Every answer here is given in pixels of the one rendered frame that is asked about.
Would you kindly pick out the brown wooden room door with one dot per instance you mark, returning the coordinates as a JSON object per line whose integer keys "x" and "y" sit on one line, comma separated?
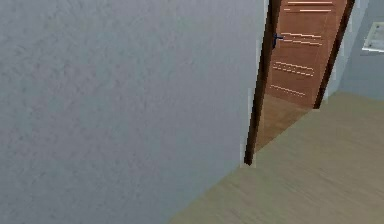
{"x": 300, "y": 53}

